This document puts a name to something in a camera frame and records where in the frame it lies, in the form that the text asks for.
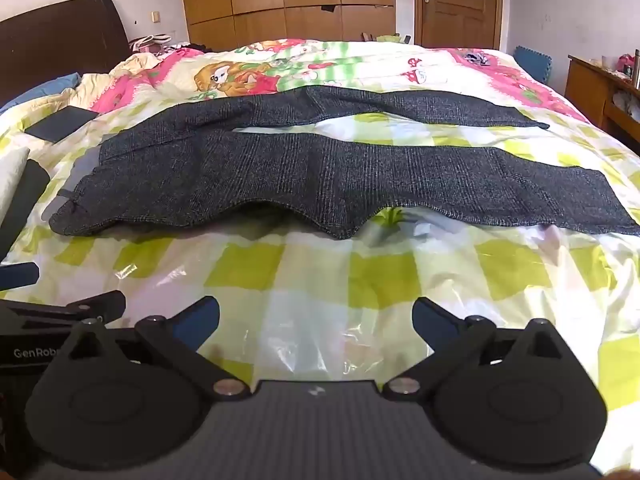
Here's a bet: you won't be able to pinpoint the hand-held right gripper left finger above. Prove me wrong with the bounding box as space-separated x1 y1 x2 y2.
47 296 251 401

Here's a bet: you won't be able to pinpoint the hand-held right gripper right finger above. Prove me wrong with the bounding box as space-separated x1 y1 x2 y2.
382 296 596 401

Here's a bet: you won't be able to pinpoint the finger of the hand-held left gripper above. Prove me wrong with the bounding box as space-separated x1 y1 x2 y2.
0 261 40 291
0 290 127 328

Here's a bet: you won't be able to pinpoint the dark grey checked pants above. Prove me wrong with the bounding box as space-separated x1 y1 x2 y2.
49 85 640 240

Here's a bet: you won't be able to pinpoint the dark cloth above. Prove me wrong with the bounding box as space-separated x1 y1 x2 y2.
0 159 51 263

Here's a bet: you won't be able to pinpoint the white pillow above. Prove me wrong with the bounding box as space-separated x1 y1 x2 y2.
0 149 32 231

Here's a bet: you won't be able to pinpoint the green checked plastic sheet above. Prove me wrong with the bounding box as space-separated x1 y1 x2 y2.
0 105 640 466

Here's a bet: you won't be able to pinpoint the black notebook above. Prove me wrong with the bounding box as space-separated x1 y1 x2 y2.
24 106 100 143

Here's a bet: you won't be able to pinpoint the blue pillow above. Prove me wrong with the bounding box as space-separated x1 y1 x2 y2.
0 72 82 113

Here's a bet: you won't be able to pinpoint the dark brown headboard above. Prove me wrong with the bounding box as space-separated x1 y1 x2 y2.
0 0 132 111

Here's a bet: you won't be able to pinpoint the cartoon printed quilt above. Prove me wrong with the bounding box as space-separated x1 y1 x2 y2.
0 39 640 161

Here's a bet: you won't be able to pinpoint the heap of clothes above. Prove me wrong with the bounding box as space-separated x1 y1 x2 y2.
127 34 206 56

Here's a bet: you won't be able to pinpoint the wooden cabinet desk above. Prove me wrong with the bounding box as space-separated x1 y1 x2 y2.
565 55 640 153

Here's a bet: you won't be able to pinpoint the blue foam mat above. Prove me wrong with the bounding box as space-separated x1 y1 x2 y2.
513 46 552 86

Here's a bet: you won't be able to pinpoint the wooden door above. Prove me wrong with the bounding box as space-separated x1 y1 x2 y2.
414 0 503 52

